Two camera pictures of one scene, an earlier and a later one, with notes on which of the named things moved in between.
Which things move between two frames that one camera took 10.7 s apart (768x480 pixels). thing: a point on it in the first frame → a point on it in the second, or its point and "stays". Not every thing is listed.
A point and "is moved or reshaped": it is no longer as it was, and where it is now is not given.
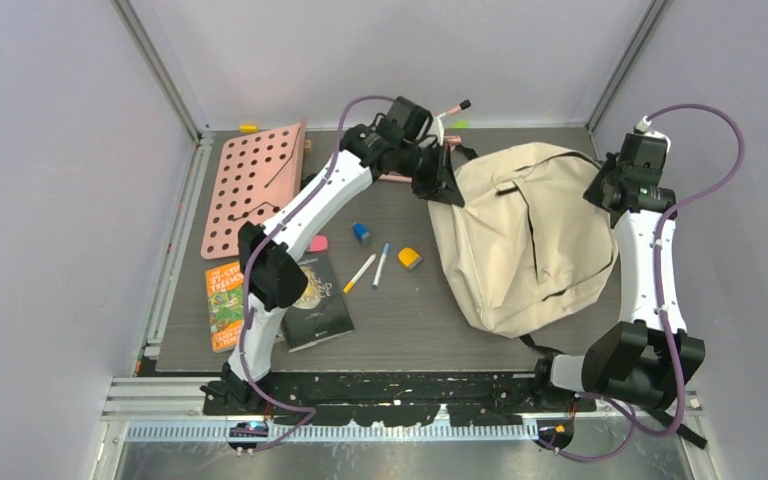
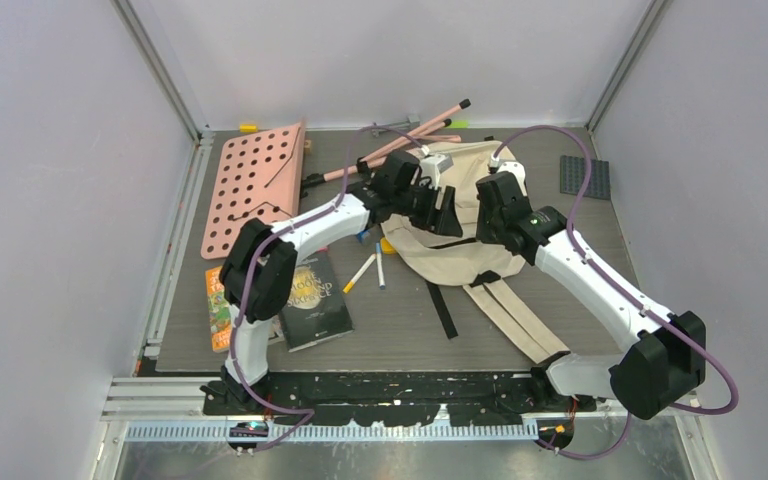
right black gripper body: [610, 173] → [488, 226]
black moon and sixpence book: [322, 313] stays
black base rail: [391, 399] stays
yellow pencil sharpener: [409, 257] → [387, 247]
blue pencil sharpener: [362, 233] stays
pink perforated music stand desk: [260, 172] stays
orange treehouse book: [225, 287] stays
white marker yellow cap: [358, 274] stays
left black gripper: [440, 185] → [444, 221]
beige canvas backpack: [528, 251] is moved or reshaped
